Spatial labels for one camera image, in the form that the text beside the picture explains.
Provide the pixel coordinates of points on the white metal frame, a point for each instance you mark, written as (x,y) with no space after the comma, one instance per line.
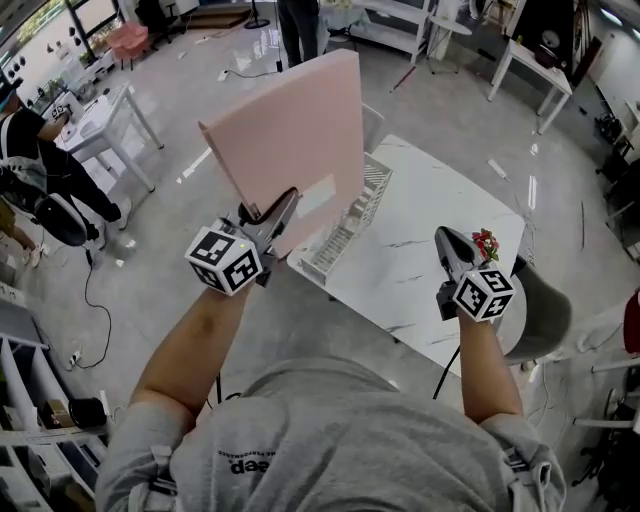
(615,367)

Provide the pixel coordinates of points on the pink armchair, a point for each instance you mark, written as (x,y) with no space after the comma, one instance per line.
(127,40)

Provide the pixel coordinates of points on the small potted red flower plant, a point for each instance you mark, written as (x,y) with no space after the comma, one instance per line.
(485,242)

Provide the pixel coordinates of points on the pink folder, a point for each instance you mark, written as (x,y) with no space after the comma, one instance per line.
(290,130)

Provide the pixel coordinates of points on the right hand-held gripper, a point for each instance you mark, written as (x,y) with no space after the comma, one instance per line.
(482,295)

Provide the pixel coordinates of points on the person's right forearm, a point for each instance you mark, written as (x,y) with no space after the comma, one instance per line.
(487,370)

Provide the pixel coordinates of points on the white metal shelf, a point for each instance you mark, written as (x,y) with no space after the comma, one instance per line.
(395,40)

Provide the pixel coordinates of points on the black fan stand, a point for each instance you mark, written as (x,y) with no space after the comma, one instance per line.
(259,22)

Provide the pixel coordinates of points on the white mesh office chair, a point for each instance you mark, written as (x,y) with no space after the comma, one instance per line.
(372,127)

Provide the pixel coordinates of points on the black office chair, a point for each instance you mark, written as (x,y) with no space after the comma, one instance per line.
(155,15)

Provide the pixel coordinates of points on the brown wooden platform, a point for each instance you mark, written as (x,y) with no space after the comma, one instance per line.
(217,17)

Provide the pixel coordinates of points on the red stick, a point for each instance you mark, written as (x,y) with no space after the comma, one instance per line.
(404,79)

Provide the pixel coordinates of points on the grey shell chair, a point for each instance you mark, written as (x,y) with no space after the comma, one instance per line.
(545,310)

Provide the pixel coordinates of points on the person's grey t-shirt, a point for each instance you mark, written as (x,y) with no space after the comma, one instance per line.
(330,440)

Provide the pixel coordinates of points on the white rectangular table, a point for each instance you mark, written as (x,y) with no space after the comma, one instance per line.
(537,67)

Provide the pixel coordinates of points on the person's left forearm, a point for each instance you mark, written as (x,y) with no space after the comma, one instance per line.
(190,350)

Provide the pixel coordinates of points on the white round side table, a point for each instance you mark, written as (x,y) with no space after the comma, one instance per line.
(450,25)

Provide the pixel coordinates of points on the white file rack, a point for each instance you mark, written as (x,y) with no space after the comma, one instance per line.
(330,250)

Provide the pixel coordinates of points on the white square table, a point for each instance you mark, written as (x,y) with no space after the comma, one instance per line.
(100,125)

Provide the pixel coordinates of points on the white power strip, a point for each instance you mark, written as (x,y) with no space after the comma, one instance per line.
(75,357)
(105,402)
(499,169)
(222,75)

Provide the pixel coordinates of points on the red printed jersey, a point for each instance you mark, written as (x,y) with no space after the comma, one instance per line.
(632,320)

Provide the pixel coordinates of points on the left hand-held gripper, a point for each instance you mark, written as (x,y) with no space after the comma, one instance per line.
(222,260)

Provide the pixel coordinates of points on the black cylinder device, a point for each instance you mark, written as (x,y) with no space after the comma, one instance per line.
(87,412)

